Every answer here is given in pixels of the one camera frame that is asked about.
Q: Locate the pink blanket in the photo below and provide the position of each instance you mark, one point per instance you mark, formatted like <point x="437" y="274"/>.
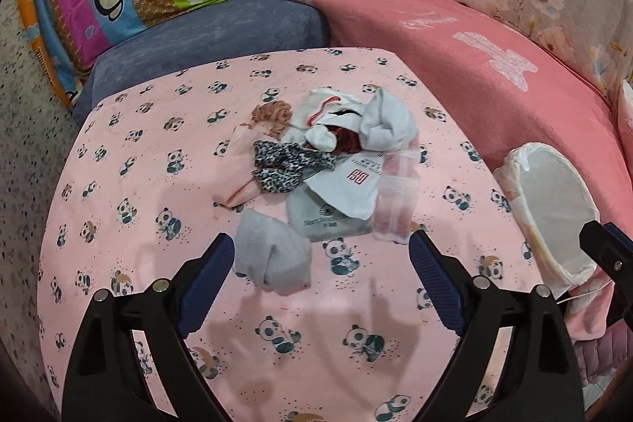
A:
<point x="445" y="71"/>

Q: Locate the pink-brown scrunchie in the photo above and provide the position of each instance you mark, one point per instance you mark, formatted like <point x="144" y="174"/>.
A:
<point x="272" y="115"/>

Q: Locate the white cloth with red stripe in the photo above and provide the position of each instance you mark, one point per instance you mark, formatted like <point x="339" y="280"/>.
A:
<point x="321" y="110"/>

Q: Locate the grey packet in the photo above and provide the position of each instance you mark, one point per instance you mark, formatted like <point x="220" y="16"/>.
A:
<point x="316" y="219"/>

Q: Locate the dark red scrunchie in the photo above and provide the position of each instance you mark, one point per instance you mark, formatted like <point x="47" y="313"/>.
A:
<point x="348" y="142"/>

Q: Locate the grey-white knit sock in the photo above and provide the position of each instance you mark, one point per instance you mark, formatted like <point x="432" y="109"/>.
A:
<point x="269" y="249"/>

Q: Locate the leopard print scrunchie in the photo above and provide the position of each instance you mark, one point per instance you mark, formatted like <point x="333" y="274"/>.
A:
<point x="282" y="170"/>

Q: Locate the white sock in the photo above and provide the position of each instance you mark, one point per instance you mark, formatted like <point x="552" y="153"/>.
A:
<point x="388" y="125"/>

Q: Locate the pale pink cloth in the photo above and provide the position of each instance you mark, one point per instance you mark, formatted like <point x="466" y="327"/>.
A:
<point x="240" y="165"/>

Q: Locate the blue-grey sofa cushion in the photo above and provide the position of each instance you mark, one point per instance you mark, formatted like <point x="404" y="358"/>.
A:
<point x="222" y="36"/>

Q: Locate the pink panda print cloth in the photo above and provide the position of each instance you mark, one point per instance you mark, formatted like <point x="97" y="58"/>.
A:
<point x="148" y="184"/>

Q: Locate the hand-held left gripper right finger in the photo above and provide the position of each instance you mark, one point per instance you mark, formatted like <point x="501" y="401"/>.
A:
<point x="437" y="283"/>

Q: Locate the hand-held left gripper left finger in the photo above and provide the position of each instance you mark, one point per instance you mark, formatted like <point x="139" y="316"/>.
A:
<point x="207" y="283"/>

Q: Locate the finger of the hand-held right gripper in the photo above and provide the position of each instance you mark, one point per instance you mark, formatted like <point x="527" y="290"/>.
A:
<point x="611" y="256"/>

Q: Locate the white bin with plastic liner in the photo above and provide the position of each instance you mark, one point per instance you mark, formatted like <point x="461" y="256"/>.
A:
<point x="554" y="204"/>

